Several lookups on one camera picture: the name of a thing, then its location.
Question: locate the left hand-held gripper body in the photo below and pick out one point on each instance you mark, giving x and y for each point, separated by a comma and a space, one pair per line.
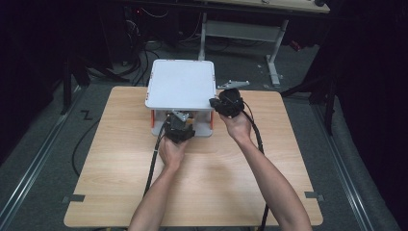
179, 131

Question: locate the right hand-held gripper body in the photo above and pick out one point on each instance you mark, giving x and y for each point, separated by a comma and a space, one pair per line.
230, 102

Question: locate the white two-tier shoe rack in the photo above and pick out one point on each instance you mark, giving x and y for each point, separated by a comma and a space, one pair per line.
181, 85

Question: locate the person's left hand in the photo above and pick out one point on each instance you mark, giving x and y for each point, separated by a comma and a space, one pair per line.
171, 154

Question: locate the person's right hand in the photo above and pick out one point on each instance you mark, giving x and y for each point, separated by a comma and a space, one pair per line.
239, 126

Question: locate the white-legged background desk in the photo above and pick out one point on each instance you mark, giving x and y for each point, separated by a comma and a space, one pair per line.
243, 30

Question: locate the small red object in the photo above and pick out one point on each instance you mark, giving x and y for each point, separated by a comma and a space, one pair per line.
295, 46

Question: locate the dark equipment with red light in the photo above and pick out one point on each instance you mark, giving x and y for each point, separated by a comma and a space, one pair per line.
150, 29

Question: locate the black metal stand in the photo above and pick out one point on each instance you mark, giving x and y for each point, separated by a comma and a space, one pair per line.
328, 106
66, 89

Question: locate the grey tape piece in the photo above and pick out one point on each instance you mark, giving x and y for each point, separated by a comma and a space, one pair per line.
313, 195
74, 198

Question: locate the metal floor rail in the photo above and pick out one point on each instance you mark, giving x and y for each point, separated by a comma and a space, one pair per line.
35, 162
343, 173

